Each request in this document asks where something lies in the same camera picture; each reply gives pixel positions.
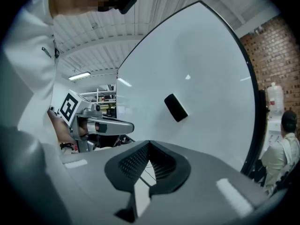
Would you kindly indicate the clear water bottle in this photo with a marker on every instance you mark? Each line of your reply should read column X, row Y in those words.
column 275, row 97

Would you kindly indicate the person's white shirt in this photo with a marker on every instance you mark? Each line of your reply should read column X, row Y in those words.
column 28, row 67

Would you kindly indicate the metal storage shelf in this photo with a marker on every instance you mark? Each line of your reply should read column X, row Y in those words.
column 103, row 99

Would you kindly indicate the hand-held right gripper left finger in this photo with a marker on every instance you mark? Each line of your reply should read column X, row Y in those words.
column 93, row 184

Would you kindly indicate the black white whiteboard eraser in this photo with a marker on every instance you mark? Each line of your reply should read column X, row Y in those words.
column 175, row 107

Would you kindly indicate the person's left hand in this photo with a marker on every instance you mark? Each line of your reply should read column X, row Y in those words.
column 84, row 128

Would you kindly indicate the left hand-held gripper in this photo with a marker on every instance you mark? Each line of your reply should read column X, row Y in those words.
column 69, row 107

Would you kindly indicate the white water dispenser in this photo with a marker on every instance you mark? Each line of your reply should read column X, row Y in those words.
column 273, row 130

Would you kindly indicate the ceiling tube light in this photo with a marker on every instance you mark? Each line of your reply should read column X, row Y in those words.
column 79, row 76

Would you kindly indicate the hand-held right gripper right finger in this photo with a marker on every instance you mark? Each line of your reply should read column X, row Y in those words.
column 199, row 196

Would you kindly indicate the large white whiteboard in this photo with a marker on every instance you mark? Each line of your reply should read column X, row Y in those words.
column 199, row 55

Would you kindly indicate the person's left forearm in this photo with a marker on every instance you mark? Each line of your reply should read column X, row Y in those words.
column 59, row 128

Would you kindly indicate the black head-mounted camera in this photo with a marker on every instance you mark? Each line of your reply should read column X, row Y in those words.
column 126, row 2

